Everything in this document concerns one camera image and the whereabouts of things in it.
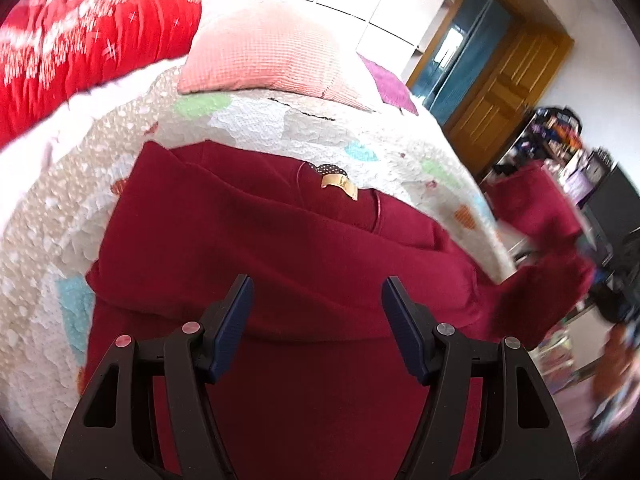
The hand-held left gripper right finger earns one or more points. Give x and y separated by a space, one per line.
402 332

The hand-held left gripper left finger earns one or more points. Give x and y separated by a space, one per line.
231 332

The maroon hoodie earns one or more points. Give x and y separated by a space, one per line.
300 260

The white heart-patterned blanket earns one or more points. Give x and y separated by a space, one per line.
300 125

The purple pillow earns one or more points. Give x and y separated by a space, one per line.
392 87

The black furniture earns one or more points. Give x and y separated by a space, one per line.
612 205

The cluttered shelf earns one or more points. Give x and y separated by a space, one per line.
550 135

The white bed sheet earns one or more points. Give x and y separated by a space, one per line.
30 170

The wooden door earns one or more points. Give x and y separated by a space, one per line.
510 90

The teal curtain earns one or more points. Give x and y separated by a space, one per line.
462 55

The pink checked pillow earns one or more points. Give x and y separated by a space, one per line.
270 50

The red quilt with white print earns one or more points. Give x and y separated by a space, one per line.
85 45

